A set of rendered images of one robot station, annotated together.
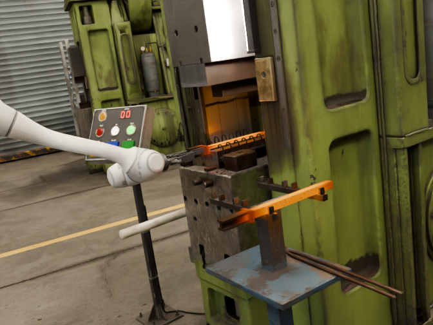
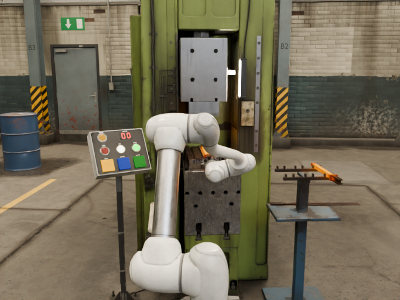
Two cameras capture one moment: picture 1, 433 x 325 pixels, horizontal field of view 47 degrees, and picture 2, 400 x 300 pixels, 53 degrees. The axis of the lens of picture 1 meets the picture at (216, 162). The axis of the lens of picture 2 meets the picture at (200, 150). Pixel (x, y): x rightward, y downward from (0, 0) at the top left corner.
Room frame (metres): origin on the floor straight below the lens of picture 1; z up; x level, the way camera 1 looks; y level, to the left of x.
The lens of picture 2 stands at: (0.86, 2.30, 1.55)
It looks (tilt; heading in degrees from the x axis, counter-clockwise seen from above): 11 degrees down; 301
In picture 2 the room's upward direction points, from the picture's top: straight up
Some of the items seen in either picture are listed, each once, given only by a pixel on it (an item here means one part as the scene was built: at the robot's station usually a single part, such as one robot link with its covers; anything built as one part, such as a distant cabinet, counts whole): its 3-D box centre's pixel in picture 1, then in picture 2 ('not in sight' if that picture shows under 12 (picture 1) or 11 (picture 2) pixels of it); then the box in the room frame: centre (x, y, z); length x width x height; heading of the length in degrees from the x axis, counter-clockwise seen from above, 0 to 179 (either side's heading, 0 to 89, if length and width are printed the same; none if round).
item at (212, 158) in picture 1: (240, 147); (200, 156); (2.28, -0.12, 0.96); 0.42 x 0.20 x 0.09; 126
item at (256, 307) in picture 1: (267, 291); (208, 249); (2.24, -0.16, 0.23); 0.55 x 0.37 x 0.47; 126
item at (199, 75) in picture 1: (230, 69); (200, 106); (2.28, -0.12, 1.32); 0.42 x 0.20 x 0.10; 126
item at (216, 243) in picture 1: (256, 202); (208, 191); (2.24, -0.16, 0.69); 0.56 x 0.38 x 0.45; 126
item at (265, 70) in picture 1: (265, 79); (247, 113); (1.97, -0.24, 1.27); 0.09 x 0.02 x 0.17; 36
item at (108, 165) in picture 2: not in sight; (107, 165); (2.50, 0.59, 1.01); 0.07 x 0.05 x 0.07; 61
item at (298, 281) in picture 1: (274, 270); (301, 211); (1.53, -0.14, 0.67); 0.40 x 0.30 x 0.02; 34
